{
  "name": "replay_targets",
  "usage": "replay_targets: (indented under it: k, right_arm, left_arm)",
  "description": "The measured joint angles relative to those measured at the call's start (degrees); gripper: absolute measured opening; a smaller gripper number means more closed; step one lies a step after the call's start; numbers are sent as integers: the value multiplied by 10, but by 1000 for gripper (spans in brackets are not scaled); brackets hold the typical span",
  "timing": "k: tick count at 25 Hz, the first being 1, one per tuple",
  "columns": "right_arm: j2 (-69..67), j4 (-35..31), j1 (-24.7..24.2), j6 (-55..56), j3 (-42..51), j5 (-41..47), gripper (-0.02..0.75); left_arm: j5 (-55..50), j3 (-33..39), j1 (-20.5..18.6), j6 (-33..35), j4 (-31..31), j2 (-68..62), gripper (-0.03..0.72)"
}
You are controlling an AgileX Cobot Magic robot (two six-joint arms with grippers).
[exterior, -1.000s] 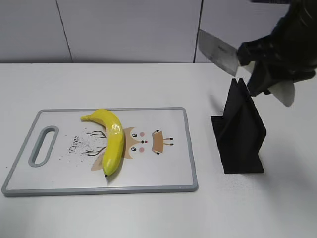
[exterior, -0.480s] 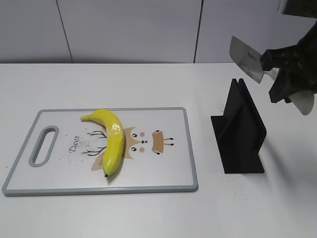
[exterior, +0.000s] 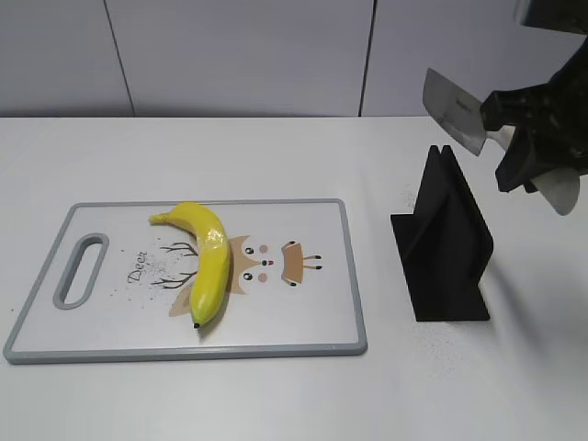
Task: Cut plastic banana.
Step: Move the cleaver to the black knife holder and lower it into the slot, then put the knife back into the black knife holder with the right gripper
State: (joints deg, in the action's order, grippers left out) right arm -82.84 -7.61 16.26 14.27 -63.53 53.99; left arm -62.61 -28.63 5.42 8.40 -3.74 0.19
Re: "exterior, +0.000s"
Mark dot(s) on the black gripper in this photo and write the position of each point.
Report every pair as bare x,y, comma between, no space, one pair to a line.
530,155

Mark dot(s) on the white-handled cleaver knife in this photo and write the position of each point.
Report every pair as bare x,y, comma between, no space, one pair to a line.
457,112

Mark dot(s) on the yellow plastic banana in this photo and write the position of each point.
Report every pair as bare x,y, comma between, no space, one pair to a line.
215,257

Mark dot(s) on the black knife stand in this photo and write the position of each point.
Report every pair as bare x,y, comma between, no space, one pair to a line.
444,244

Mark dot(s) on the white grey-rimmed cutting board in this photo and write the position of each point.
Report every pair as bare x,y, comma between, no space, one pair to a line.
114,288

